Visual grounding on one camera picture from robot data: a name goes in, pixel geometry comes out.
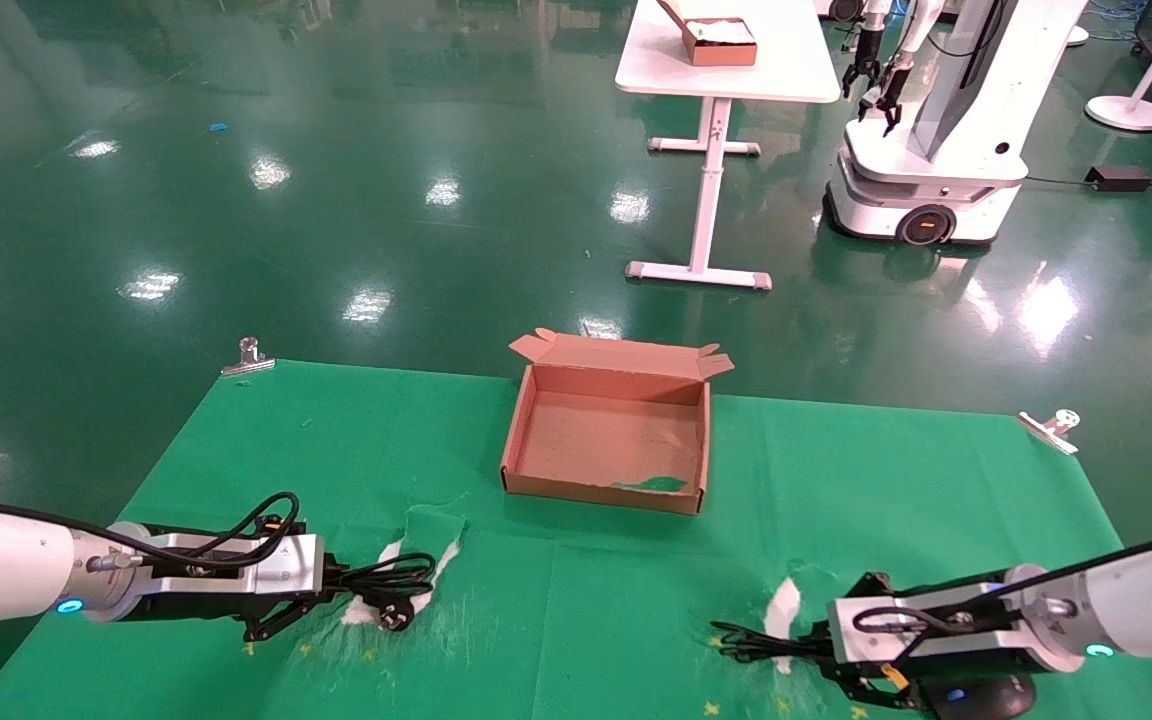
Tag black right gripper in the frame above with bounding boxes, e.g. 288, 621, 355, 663
814, 572, 1055, 713

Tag black background robot gripper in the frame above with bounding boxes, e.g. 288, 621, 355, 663
861, 65, 912, 136
841, 55, 882, 101

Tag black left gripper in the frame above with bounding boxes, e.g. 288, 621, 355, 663
116, 558, 352, 643

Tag black power cord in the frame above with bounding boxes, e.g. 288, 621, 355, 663
334, 552, 439, 633

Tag small brown background box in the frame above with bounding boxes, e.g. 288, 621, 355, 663
658, 0, 759, 68

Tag white items in background box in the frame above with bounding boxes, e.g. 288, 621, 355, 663
686, 18, 755, 43

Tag open brown cardboard box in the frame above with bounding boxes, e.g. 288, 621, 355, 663
501, 328, 735, 516

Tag white background table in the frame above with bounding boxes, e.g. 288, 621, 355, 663
616, 0, 842, 291

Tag white wheeled background robot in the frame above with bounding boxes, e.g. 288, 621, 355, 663
824, 0, 1087, 248

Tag green table cloth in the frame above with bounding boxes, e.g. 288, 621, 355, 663
0, 360, 1152, 720

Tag silver metal table clip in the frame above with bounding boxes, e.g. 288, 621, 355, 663
221, 337, 277, 377
1018, 408, 1082, 456

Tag white floor stand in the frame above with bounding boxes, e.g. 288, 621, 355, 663
1086, 0, 1152, 132

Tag black floor power brick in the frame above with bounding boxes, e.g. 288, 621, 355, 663
1086, 165, 1152, 194

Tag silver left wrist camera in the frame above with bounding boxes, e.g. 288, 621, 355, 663
141, 533, 325, 598

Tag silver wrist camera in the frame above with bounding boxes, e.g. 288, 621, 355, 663
141, 533, 325, 598
829, 592, 1022, 666

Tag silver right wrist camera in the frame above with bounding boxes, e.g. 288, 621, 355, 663
829, 592, 1022, 666

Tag black left wrist camera cable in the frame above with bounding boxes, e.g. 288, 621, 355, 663
0, 490, 302, 573

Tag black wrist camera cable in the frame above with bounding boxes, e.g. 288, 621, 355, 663
851, 525, 1152, 636
0, 490, 302, 573

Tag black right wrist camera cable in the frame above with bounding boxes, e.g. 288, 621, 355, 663
851, 525, 1152, 636

